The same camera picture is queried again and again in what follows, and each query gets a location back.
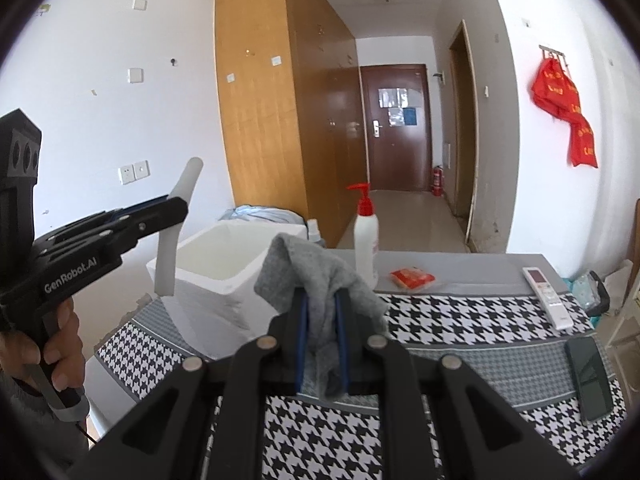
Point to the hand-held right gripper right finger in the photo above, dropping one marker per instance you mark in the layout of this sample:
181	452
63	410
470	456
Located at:
342	345

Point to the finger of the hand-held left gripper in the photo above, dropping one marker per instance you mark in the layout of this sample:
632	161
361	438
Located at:
150	220
80	224

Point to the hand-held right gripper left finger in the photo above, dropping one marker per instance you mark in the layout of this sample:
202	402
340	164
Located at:
301	345

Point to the white foam box lid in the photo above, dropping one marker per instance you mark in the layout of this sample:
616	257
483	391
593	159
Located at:
167	265

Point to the grey cloth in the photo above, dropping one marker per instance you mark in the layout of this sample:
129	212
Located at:
320	280

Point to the white foam box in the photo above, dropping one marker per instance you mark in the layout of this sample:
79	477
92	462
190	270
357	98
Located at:
215	285

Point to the person's left forearm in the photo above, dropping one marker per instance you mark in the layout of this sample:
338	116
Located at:
30	420

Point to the person's left hand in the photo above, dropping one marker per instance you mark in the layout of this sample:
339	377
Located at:
65	345

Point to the red snack packet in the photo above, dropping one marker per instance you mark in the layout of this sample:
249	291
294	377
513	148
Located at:
412	279

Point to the white lotion pump bottle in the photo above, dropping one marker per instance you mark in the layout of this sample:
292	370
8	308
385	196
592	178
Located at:
366	245

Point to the blue spray bottle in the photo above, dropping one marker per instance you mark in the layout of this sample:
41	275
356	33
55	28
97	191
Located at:
315	235

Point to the blue plastic bag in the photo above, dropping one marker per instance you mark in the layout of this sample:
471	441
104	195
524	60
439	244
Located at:
265	215

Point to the houndstooth tablecloth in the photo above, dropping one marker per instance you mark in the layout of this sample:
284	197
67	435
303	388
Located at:
475	335

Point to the wooden wardrobe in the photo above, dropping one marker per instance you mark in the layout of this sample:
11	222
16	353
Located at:
260	110

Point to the red fire extinguisher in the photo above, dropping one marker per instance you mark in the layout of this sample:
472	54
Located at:
437	182

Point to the dark brown door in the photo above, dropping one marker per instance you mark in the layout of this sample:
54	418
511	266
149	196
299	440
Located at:
395	160

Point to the white remote control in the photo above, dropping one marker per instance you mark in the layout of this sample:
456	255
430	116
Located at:
547	297

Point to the blue paper door notice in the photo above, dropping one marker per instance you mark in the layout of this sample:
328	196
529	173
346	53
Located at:
409	116

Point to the light wooden side door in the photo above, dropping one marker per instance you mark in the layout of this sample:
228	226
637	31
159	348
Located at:
465	135

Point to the black smartphone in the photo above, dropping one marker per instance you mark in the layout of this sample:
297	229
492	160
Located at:
590	380

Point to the clear plastic bag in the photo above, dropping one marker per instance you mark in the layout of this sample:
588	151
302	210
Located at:
587	292

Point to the red plastic bag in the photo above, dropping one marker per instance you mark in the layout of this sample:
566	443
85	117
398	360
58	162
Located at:
552	90
584	145

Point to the white double wall socket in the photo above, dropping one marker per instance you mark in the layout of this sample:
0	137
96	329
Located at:
134	172

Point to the white wall switch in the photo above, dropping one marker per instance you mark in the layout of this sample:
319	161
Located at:
139	4
135	75

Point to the metal wall hook rack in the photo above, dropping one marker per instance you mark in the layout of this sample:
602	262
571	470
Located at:
552	51

